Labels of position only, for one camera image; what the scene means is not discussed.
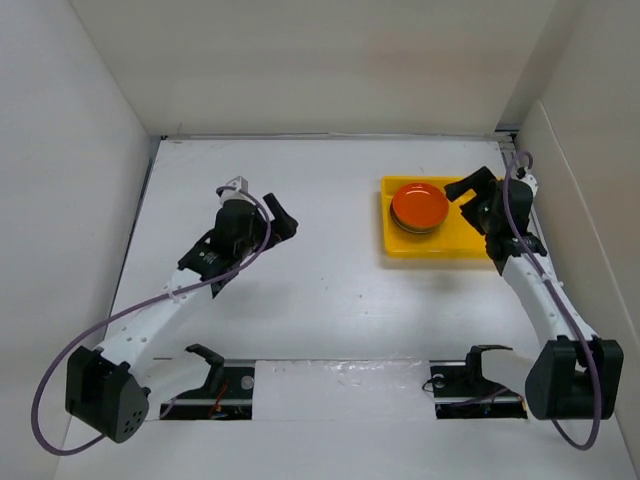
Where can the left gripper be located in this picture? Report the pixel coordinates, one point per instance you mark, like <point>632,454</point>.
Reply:
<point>283,226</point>

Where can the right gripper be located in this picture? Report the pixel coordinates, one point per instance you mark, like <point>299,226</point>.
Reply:
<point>480,180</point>

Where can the orange plate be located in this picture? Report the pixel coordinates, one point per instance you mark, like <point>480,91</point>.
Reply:
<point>421,204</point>

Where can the green plastic plate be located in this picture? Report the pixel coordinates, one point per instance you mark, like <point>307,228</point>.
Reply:
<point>413,229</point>

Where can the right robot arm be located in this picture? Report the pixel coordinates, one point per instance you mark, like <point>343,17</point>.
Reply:
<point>576,373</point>

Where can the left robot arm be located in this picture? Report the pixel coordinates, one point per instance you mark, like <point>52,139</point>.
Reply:
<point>115,385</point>

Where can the yellow plastic bin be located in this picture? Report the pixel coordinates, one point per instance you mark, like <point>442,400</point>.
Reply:
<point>455,239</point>

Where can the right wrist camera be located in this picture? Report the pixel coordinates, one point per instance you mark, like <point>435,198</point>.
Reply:
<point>525,176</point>

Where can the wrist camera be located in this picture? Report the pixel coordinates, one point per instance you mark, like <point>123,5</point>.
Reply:
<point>235,189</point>
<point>525,176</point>

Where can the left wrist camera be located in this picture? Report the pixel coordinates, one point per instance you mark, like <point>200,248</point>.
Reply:
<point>235,189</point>

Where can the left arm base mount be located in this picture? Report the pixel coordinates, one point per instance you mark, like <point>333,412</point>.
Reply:
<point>232,401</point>

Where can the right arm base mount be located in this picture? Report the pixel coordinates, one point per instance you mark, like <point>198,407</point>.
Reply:
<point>458,395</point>

